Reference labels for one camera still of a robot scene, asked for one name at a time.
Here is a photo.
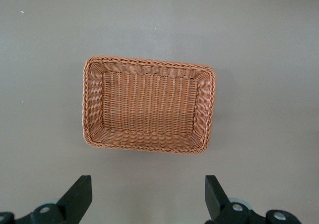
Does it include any brown wicker basket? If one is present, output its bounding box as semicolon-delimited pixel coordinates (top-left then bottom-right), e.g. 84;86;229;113
81;55;218;155

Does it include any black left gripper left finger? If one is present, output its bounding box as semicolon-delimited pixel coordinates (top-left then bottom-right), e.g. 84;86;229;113
0;175;93;224

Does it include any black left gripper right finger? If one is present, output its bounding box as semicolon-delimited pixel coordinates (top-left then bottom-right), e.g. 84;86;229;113
204;175;300;224

